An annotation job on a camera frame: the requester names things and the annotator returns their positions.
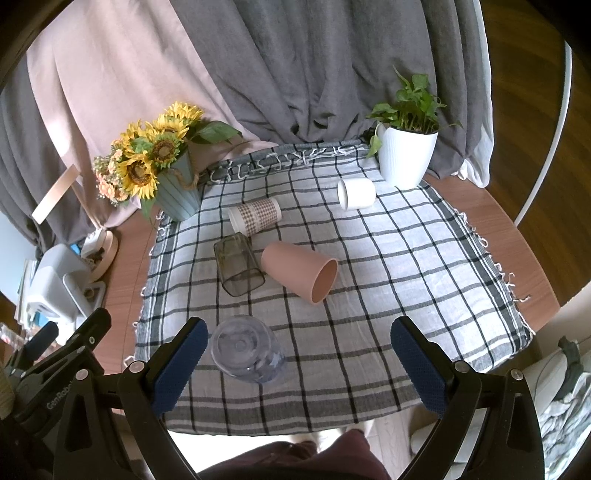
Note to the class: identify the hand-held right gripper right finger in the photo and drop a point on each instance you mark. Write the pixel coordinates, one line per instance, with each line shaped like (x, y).
(417, 369)

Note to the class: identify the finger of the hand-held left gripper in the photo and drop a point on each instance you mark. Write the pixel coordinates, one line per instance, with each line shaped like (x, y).
(87, 334)
(44, 337)

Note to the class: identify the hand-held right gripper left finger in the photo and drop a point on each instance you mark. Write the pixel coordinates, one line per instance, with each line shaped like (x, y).
(181, 369)

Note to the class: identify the clear glass cup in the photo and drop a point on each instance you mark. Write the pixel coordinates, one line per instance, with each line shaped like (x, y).
(249, 350)

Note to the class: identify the grey transparent cup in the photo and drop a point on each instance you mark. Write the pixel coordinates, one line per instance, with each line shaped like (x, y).
(238, 272)

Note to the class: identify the pink cup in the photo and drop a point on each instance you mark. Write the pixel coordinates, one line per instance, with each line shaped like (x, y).
(295, 268)

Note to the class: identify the houndstooth paper cup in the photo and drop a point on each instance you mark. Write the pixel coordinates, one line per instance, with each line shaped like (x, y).
(258, 215)

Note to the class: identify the white cup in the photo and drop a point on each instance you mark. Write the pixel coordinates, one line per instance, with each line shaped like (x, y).
(358, 194)

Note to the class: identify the white appliance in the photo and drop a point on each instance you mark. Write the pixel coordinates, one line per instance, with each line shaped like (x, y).
(55, 281)

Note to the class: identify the round wooden tray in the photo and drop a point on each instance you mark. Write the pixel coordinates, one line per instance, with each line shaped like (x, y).
(105, 258)

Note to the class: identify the checked tablecloth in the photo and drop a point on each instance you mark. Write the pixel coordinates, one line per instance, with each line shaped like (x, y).
(378, 286)

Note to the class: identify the person's leg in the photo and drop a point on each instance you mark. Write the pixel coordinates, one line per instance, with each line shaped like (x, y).
(314, 457)

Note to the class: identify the light wooden strip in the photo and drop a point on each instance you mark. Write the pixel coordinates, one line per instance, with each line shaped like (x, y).
(55, 194)

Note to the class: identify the dark green cloth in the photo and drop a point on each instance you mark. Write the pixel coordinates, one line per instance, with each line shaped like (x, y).
(571, 355)

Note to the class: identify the grey patterned cloth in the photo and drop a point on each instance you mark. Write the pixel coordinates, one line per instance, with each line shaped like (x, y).
(565, 429)

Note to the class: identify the sunflower bouquet in blue pot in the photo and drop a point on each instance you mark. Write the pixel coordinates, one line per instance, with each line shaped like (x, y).
(175, 194)

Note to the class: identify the green plant in white pot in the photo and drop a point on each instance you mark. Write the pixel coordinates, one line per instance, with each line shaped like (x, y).
(406, 157)

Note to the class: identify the pink cloth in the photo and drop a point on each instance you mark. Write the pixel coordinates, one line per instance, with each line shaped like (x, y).
(115, 83)

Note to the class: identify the white curved pole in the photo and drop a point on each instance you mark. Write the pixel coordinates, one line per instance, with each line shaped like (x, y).
(556, 120)

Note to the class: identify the grey curtain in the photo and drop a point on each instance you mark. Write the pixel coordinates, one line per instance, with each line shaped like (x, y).
(286, 60)

